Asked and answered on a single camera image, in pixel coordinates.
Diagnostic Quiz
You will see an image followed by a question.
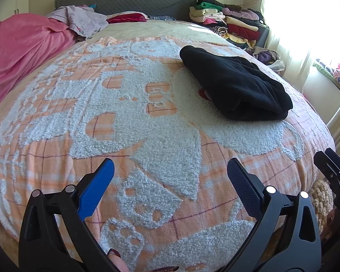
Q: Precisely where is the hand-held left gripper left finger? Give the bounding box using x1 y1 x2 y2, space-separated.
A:
18 158 119 272

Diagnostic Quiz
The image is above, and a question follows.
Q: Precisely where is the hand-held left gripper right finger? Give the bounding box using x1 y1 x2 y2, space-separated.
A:
227 158 322 272

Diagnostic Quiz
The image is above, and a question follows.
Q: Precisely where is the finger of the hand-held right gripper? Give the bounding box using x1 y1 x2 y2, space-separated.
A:
313 148 340 189

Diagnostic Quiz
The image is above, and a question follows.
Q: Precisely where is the black sweater with orange cuffs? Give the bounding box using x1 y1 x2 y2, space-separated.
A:
180 45 294 121

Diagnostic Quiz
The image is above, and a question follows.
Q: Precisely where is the pile of folded clothes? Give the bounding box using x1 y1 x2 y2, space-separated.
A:
189 0 265 49

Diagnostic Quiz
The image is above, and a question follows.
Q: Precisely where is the person's right hand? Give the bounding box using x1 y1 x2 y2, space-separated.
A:
323 207 340 240

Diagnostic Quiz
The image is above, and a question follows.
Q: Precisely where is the person's left hand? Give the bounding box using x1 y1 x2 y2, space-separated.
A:
106 248 179 272

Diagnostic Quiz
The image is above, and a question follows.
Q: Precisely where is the beige fuzzy robe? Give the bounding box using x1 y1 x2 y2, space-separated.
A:
310 179 335 234

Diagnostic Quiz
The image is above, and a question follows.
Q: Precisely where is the green patterned cloth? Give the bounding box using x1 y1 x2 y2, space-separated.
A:
313 59 340 91

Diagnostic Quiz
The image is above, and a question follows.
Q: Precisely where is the white curtain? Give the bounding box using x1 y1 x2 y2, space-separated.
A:
261 0 340 91

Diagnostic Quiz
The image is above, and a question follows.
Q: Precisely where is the dark grey side panel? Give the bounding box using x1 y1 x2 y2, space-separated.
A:
256 24 270 48

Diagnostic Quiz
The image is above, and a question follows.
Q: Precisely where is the pink blanket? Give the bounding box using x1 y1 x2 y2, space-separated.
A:
0 13 80 117

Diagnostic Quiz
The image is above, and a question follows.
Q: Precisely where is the lilac garment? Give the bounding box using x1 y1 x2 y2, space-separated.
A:
47 5 109 37

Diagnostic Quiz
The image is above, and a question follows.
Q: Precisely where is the red cushion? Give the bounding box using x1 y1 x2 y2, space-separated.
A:
106 11 149 24

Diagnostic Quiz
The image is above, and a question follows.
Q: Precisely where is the blue patterned cloth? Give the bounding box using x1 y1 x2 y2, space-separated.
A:
147 14 176 21

